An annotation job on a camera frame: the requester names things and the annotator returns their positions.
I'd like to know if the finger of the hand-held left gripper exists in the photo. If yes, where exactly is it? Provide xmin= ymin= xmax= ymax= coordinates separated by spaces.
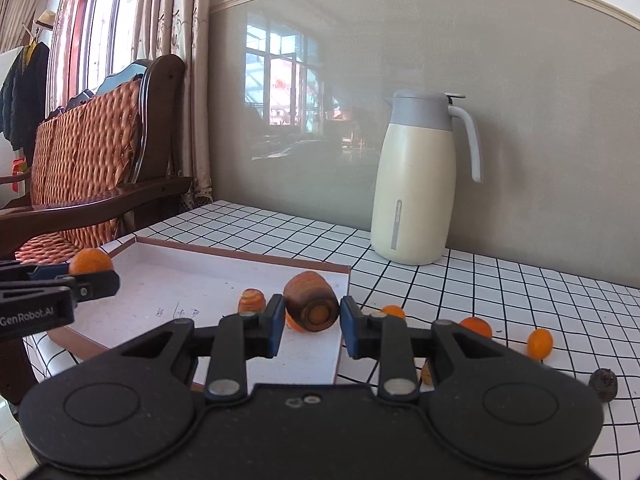
xmin=0 ymin=269 xmax=121 ymax=304
xmin=0 ymin=259 xmax=74 ymax=284

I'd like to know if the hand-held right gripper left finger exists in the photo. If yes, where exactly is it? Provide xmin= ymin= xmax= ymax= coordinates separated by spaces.
xmin=119 ymin=295 xmax=287 ymax=404

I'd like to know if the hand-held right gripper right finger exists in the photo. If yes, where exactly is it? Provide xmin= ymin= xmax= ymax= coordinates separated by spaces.
xmin=339 ymin=296 xmax=522 ymax=404

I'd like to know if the white tray with brown rim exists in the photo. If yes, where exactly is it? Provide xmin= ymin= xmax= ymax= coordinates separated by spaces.
xmin=47 ymin=236 xmax=352 ymax=393

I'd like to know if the dark purple fruit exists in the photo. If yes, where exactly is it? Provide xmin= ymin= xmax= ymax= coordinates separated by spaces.
xmin=588 ymin=368 xmax=619 ymax=403

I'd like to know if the orange woven chair cushion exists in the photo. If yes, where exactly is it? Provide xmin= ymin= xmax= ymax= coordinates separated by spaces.
xmin=15 ymin=80 xmax=143 ymax=266

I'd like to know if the cream thermos jug grey lid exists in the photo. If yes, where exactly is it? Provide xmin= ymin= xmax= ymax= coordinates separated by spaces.
xmin=370 ymin=89 xmax=484 ymax=266

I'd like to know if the white checkered tablecloth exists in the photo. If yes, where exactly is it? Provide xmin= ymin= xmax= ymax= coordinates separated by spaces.
xmin=22 ymin=200 xmax=640 ymax=480

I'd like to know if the dark hanging jacket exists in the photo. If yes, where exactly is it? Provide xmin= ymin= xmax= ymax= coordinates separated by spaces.
xmin=0 ymin=42 xmax=51 ymax=153

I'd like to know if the dark wooden armchair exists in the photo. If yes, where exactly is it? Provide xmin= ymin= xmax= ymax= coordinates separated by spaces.
xmin=0 ymin=54 xmax=193 ymax=406

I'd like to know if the beige curtain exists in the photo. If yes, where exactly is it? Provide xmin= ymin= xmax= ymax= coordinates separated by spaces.
xmin=120 ymin=0 xmax=217 ymax=207

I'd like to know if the window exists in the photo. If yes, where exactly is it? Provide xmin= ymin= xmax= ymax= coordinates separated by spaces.
xmin=75 ymin=0 xmax=146 ymax=96

